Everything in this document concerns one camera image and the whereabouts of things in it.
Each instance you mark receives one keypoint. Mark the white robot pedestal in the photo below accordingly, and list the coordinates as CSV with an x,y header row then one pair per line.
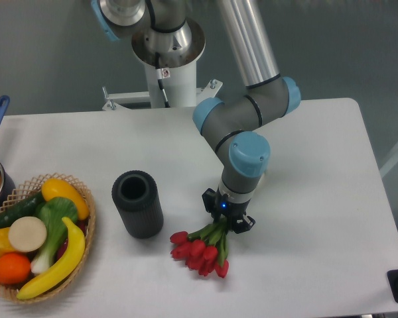
x,y
169,60

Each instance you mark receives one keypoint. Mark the green bok choy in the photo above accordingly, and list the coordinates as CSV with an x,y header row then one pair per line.
x,y
51,214

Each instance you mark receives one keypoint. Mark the red tulip bouquet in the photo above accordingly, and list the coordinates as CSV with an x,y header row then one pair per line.
x,y
205,250

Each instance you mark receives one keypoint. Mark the yellow banana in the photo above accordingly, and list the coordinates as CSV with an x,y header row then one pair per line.
x,y
61,269

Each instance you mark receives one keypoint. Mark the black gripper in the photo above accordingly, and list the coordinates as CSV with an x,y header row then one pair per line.
x,y
219,205

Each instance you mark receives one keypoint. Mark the green cucumber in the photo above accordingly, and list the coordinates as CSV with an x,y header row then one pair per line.
x,y
24,208

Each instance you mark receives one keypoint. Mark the beige round disc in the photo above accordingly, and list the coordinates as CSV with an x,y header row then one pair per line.
x,y
27,234

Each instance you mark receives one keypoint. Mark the orange fruit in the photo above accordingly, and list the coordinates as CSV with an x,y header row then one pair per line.
x,y
15,268

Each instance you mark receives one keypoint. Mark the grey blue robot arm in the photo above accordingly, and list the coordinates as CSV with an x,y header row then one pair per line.
x,y
229,129

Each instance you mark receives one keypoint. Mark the dark grey ribbed vase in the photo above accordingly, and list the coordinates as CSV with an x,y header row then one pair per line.
x,y
135,195

